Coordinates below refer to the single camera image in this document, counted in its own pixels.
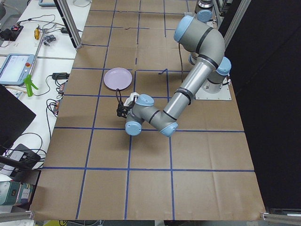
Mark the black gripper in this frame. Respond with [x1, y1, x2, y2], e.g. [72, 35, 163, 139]
[116, 101, 132, 118]

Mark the white faceted cup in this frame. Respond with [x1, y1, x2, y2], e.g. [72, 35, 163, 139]
[124, 92, 139, 107]

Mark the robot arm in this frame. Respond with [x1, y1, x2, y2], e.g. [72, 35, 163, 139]
[125, 15, 225, 137]
[195, 0, 216, 23]

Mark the lilac plate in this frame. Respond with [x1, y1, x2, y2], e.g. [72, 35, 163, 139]
[104, 67, 132, 90]

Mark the brown paper table cover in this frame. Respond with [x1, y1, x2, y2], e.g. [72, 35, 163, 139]
[31, 0, 264, 220]

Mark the black power adapter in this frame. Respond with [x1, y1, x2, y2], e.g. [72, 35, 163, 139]
[52, 73, 70, 80]

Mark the long reach grabber stick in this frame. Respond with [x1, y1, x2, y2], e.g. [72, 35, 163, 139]
[24, 29, 46, 97]

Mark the black monitor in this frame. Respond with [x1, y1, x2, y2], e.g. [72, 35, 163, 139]
[0, 86, 36, 154]

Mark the teach pendant tablet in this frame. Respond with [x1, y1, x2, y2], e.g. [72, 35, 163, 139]
[0, 54, 34, 86]

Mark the yellow tool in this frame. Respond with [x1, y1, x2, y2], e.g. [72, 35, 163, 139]
[34, 27, 40, 40]

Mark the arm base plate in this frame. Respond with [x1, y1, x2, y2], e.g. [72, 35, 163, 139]
[195, 78, 232, 101]

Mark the aluminium frame post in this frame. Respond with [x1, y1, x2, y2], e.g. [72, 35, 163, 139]
[54, 0, 82, 49]

